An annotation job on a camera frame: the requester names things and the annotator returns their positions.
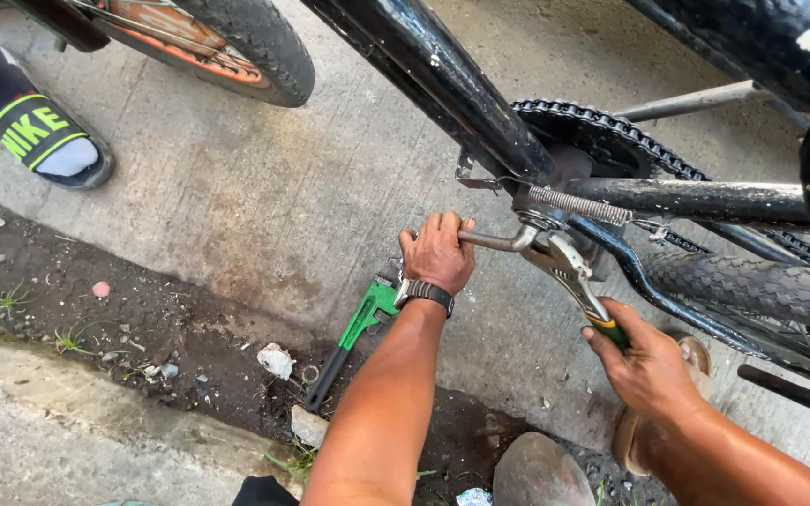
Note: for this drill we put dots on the person's right hand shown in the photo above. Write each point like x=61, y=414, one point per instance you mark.
x=647, y=372

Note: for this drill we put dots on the person's left hand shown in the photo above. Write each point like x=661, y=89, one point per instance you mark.
x=437, y=256

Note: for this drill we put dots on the person's left fingers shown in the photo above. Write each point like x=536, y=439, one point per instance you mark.
x=440, y=223

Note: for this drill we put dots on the silver bicycle crank arm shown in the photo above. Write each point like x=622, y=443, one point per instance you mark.
x=496, y=242

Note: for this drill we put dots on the black wrist watch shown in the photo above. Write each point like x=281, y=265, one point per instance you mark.
x=427, y=290

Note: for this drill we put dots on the green pipe wrench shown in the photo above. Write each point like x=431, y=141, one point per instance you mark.
x=363, y=320

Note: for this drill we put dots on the steel coil spring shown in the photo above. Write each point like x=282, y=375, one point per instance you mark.
x=577, y=204

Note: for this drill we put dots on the white rough stone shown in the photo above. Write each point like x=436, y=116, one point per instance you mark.
x=276, y=361

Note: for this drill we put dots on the grey flat stone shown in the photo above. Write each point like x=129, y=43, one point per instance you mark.
x=308, y=426

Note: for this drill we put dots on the orange-rimmed bicycle wheel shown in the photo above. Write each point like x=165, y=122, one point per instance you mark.
x=250, y=42

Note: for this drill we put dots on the grey rounded stone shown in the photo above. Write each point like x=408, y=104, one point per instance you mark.
x=540, y=472

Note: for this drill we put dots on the crumpled clear plastic scrap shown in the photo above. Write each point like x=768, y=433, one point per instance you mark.
x=474, y=497

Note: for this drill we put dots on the grey metal bar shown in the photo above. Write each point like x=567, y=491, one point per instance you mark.
x=693, y=100

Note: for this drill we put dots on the tan sandal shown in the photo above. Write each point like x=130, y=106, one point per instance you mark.
x=695, y=355

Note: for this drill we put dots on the black bicycle rear tire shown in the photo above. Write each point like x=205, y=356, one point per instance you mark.
x=749, y=284

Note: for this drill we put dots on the person's black clothing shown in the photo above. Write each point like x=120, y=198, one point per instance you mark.
x=264, y=493

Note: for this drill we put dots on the pink pebble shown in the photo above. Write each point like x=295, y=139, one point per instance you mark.
x=101, y=289

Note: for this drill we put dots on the black metal tube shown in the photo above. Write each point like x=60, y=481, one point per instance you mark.
x=799, y=392

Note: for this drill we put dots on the black green slide sandal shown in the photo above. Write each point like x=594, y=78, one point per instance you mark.
x=36, y=130

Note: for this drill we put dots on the black metal bicycle bar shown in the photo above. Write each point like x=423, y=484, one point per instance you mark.
x=60, y=21

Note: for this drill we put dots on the silver metal bracket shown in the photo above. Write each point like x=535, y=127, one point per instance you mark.
x=479, y=181

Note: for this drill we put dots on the black bicycle frame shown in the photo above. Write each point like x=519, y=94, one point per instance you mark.
x=447, y=70

